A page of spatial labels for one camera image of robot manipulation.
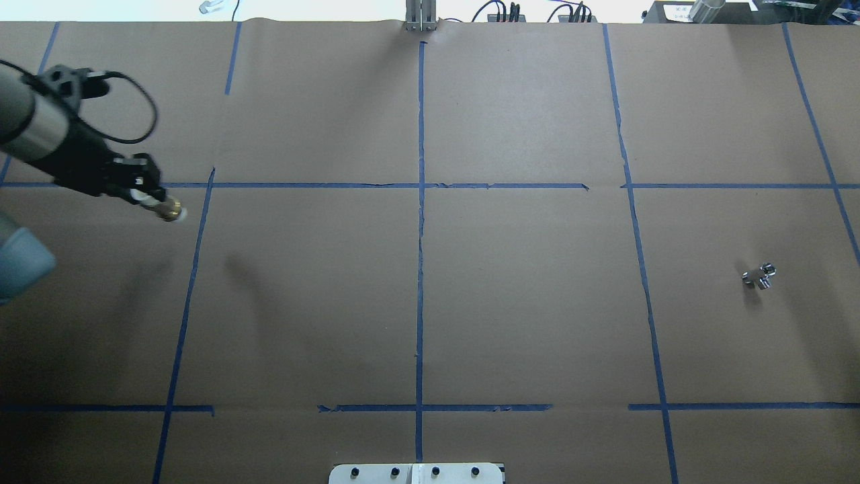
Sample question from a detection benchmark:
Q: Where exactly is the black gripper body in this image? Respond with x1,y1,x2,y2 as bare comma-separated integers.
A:
52,128,156,200

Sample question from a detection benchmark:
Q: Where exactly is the brass white PPR pipe fitting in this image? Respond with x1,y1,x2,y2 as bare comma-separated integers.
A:
150,195,187,223

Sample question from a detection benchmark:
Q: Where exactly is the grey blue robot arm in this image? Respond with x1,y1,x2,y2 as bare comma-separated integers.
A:
1,59,185,223

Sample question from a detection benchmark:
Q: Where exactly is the chrome metal valve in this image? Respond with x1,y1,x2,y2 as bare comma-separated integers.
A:
741,261,777,290

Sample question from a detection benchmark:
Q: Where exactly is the far black orange connector box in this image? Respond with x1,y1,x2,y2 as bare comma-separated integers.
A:
470,1,527,24

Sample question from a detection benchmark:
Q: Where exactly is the black orange connector box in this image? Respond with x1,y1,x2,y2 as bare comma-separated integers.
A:
546,1,598,24
470,1,527,24

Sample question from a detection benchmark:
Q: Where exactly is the near black orange connector box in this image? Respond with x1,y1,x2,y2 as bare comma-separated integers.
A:
546,1,598,24

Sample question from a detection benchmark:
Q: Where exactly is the black weight base block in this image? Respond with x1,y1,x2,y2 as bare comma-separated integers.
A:
642,1,765,25

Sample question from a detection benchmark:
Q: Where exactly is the silver metal cylinder weight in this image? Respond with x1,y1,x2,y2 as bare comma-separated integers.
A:
687,0,727,24

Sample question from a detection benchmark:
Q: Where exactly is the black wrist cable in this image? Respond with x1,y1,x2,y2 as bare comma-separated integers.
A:
64,70,161,146

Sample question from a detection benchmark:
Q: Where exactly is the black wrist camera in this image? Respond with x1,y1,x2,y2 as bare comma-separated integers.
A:
25,65,110,102

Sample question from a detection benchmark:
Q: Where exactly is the silver aluminium frame post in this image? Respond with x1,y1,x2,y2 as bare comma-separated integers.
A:
404,0,438,32

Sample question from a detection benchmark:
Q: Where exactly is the white camera mast post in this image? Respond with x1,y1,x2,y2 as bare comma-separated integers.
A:
328,462,507,483

